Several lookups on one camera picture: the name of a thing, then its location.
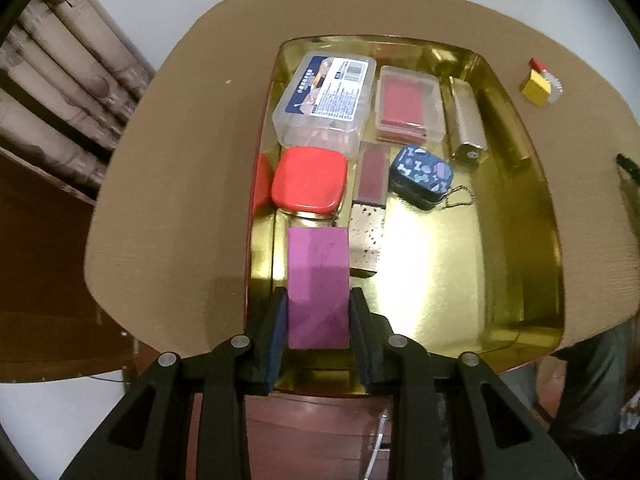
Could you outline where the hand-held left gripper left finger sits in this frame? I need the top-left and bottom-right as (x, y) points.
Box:
(60, 287), (290, 480)

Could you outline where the yellow block with red stripes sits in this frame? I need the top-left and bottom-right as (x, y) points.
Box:
(518, 69), (551, 107)

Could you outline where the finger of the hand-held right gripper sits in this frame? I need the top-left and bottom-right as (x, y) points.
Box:
(615, 153), (640, 186)

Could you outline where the pink wooden block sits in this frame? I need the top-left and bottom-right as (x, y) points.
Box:
(287, 227), (351, 350)

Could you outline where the red tin box gold inside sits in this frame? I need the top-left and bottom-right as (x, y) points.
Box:
(240, 35), (567, 480)

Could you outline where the clear box with red insert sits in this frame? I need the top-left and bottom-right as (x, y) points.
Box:
(374, 65), (447, 144)

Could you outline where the white block with zigzag print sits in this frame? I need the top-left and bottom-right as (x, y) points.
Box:
(542, 72), (565, 105)

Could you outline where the beige printed curtain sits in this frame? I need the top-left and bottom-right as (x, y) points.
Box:
(0, 0), (157, 202)

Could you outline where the silver rectangular metal case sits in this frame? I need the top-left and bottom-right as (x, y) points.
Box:
(447, 77), (489, 162)

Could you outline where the brown wooden furniture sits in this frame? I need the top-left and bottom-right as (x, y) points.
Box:
(0, 149), (137, 383)

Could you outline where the clear plastic box with label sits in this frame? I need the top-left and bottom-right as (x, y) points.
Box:
(272, 51), (378, 156)

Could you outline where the small blue patterned tin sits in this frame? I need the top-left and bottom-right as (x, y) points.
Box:
(388, 144), (476, 211)

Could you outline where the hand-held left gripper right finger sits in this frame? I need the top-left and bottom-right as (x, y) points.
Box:
(349, 287), (585, 480)

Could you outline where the red and speckled gold case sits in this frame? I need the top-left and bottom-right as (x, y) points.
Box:
(349, 142), (391, 274)

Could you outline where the person's grey trouser leg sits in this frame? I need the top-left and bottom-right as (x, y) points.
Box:
(549, 320), (640, 480)

